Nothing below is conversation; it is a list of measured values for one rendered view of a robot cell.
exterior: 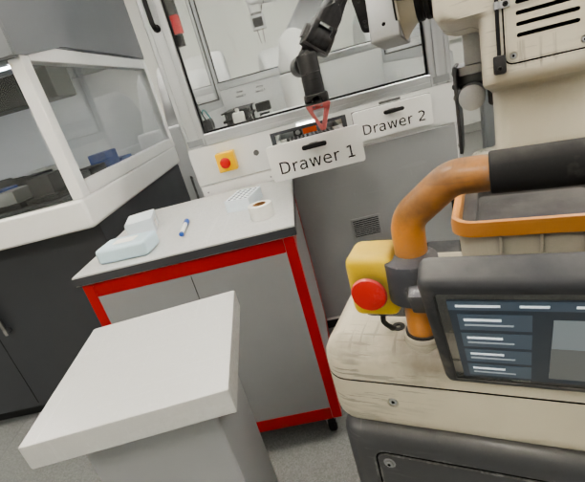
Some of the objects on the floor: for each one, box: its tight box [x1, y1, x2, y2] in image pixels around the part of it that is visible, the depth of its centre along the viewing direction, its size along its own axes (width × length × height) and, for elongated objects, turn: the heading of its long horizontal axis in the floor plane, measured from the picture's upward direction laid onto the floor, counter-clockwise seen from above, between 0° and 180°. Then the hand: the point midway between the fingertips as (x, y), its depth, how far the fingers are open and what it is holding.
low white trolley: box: [72, 179, 342, 432], centre depth 147 cm, size 58×62×76 cm
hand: (322, 126), depth 117 cm, fingers open, 3 cm apart
